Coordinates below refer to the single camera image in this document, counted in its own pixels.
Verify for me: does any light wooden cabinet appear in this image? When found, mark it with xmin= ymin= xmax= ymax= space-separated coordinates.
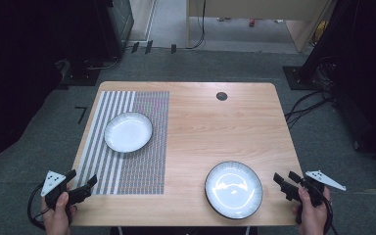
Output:
xmin=185 ymin=0 xmax=336 ymax=54

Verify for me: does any large white dark-rimmed plate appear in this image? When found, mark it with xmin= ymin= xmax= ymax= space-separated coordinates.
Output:
xmin=204 ymin=160 xmax=264 ymax=220

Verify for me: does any hand-held gripper cable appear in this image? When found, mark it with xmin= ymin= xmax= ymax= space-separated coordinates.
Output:
xmin=319 ymin=192 xmax=340 ymax=235
xmin=26 ymin=183 xmax=47 ymax=231

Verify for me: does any dark glass-fronted cabinet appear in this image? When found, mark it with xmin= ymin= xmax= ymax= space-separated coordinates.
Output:
xmin=92 ymin=0 xmax=135 ymax=62

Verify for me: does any thin black hanging cable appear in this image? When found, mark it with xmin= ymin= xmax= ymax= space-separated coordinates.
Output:
xmin=186 ymin=0 xmax=208 ymax=51

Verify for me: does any right hand-held gripper cable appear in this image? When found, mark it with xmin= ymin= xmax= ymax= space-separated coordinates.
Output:
xmin=319 ymin=192 xmax=340 ymax=235

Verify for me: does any yellow object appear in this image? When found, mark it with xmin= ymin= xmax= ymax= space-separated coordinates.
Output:
xmin=312 ymin=20 xmax=329 ymax=45

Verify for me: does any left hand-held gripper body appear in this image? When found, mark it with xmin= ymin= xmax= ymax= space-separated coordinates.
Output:
xmin=40 ymin=169 xmax=79 ymax=209

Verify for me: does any person's right hand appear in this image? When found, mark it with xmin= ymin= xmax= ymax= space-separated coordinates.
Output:
xmin=292 ymin=186 xmax=332 ymax=235

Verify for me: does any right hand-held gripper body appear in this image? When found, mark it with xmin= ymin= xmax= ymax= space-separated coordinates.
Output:
xmin=298 ymin=169 xmax=348 ymax=208

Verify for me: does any black stand base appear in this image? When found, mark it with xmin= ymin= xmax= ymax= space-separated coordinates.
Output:
xmin=282 ymin=66 xmax=325 ymax=91
xmin=60 ymin=58 xmax=103 ymax=87

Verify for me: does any black floor cable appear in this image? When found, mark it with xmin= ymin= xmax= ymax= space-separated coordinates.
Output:
xmin=286 ymin=97 xmax=336 ymax=129
xmin=284 ymin=89 xmax=327 ymax=118

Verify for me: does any person's left hand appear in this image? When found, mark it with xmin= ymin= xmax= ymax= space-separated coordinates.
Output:
xmin=40 ymin=191 xmax=78 ymax=235

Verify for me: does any grey striped placemat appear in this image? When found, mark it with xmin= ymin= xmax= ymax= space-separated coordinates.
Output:
xmin=72 ymin=90 xmax=170 ymax=196

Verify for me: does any small white plate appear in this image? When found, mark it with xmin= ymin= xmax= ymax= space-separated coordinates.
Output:
xmin=103 ymin=111 xmax=154 ymax=154

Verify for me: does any left hand-held gripper cable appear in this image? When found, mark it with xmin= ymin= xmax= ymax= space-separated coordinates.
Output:
xmin=26 ymin=183 xmax=47 ymax=231

